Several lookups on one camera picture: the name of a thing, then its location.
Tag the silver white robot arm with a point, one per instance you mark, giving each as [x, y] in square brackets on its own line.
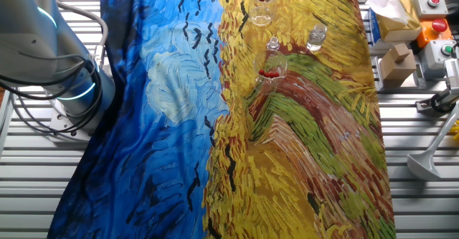
[36, 34]

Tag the empty clear glass beaker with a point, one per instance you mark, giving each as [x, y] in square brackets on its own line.
[261, 16]

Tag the clear glass bottle stopper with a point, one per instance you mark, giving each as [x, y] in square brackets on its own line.
[273, 44]

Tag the small clear glass bottle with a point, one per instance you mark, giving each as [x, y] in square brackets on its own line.
[317, 38]

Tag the glass beaker holding droppers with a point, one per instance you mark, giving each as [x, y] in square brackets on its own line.
[270, 61]

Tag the blue plastic packet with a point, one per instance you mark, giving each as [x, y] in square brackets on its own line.
[373, 29]

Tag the yellow tissue pack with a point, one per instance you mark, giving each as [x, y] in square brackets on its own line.
[398, 23]

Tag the small cardboard box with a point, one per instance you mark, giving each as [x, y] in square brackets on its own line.
[399, 52]

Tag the large cardboard box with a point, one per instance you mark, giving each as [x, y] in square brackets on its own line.
[394, 72]

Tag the grey box red button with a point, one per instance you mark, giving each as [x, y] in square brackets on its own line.
[425, 5]

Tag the orange box red button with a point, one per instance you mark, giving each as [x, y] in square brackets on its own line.
[432, 34]

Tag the Van Gogh print tablecloth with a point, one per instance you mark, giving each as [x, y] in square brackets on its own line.
[179, 142]

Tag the grey box green button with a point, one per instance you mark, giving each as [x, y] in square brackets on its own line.
[432, 57]

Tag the silver digital scale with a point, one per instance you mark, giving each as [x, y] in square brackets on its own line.
[421, 83]

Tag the yellow plastic item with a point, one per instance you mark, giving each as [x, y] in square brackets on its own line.
[455, 129]

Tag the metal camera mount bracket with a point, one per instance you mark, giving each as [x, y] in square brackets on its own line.
[435, 102]

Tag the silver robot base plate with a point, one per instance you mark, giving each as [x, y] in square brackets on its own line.
[64, 127]

